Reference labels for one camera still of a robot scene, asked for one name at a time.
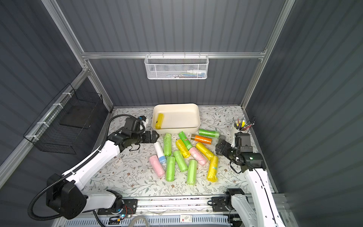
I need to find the light green trash bag roll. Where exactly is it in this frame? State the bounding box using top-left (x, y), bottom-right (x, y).
top-left (165, 156), bottom-right (175, 182)
top-left (187, 159), bottom-right (198, 185)
top-left (173, 150), bottom-right (188, 172)
top-left (164, 133), bottom-right (172, 157)

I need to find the orange trash bag roll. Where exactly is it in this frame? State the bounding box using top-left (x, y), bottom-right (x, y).
top-left (191, 134), bottom-right (212, 145)

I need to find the grey trash bag roll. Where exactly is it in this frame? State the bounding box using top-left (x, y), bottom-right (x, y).
top-left (218, 135), bottom-right (226, 142)

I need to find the cream storage box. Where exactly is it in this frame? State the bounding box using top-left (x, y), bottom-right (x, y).
top-left (151, 104), bottom-right (201, 134)

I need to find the black wire side basket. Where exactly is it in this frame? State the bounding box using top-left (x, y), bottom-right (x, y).
top-left (23, 89), bottom-right (107, 155)

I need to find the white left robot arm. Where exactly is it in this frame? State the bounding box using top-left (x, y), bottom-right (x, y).
top-left (27, 114), bottom-right (160, 221)

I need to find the yellow trash bag roll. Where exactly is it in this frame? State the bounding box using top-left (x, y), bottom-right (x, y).
top-left (196, 142), bottom-right (214, 161)
top-left (176, 139), bottom-right (191, 159)
top-left (207, 156), bottom-right (219, 183)
top-left (155, 113), bottom-right (164, 129)

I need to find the pink trash bag roll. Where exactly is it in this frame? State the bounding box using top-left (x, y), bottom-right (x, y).
top-left (189, 147), bottom-right (207, 166)
top-left (149, 155), bottom-right (165, 178)

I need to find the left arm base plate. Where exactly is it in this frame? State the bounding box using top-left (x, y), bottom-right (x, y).
top-left (97, 199), bottom-right (138, 215)

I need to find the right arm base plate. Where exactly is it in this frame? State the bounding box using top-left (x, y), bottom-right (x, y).
top-left (208, 195), bottom-right (234, 212)

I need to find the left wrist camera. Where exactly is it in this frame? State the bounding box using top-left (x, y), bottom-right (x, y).
top-left (139, 115), bottom-right (149, 128)

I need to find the green labelled trash bag roll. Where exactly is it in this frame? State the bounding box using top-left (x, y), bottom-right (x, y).
top-left (178, 131), bottom-right (193, 150)

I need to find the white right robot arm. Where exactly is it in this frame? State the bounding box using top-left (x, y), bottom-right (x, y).
top-left (215, 133), bottom-right (285, 227)

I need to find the white wire wall basket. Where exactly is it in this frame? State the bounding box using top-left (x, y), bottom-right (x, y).
top-left (144, 56), bottom-right (209, 80)

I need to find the white pen cup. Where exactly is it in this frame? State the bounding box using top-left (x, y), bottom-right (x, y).
top-left (230, 115), bottom-right (255, 138)

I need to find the white blue trash bag roll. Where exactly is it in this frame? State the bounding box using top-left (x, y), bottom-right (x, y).
top-left (153, 142), bottom-right (166, 164)

